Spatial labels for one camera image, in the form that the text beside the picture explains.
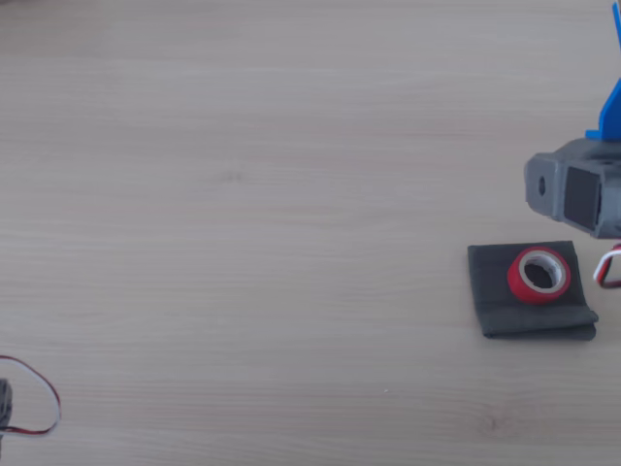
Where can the red tape roll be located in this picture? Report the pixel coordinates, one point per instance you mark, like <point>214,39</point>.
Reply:
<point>520,290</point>

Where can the dark grey folded mat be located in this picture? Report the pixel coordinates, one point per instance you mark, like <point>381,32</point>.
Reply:
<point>490,291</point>

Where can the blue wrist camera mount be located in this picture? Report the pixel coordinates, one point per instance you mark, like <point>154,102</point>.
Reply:
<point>612,112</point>

